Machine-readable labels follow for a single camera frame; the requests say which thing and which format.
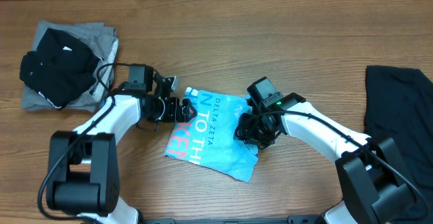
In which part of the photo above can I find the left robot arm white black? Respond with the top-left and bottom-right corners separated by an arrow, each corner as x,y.
37,64 -> 197,224

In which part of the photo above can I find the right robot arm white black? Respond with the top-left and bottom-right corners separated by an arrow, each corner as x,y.
234,77 -> 430,224

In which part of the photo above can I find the light blue printed t-shirt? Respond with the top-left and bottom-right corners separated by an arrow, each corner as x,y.
164,87 -> 258,183

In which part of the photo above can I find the black t-shirt pile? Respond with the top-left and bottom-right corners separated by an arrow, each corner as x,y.
364,66 -> 432,205

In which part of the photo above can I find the folded grey garment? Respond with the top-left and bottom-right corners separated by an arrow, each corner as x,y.
21,20 -> 119,112

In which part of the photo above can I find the folded black garment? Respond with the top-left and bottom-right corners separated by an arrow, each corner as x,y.
20,28 -> 99,110

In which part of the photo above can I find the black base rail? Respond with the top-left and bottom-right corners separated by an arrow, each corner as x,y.
141,215 -> 324,224

